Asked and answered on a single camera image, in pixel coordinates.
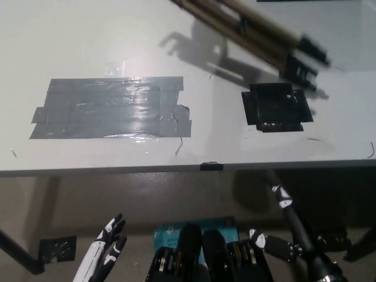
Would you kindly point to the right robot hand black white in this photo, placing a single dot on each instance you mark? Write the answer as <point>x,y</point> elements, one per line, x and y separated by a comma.
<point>302,235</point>

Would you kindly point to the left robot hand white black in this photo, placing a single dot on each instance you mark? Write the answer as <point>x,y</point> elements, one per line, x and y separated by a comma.
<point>100,249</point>

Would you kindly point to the bronze tripod with black fittings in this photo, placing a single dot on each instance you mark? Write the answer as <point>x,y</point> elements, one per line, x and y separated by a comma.
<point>264,28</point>

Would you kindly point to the small black tape strip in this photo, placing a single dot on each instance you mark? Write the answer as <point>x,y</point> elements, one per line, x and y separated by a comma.
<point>211,167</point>

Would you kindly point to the black tape square patch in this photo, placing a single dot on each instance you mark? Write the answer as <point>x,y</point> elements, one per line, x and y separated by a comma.
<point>276,108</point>

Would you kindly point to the clear tape piece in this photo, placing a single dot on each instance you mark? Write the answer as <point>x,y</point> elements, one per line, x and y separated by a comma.
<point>114,69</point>

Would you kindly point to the black floor bracket plate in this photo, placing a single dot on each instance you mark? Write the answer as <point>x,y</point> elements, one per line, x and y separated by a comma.
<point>58,248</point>

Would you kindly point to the grey duct tape patch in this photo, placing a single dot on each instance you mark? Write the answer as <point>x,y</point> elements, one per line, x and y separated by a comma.
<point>111,108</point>

